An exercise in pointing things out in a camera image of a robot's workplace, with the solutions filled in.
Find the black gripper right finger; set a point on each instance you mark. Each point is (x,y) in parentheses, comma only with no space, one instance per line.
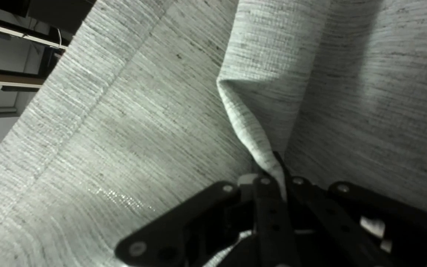
(352,226)

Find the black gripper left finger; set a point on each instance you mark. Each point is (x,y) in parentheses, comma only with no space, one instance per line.
(249,220)

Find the grey fabric curtain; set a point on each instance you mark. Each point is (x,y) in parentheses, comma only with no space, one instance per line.
(157,100)

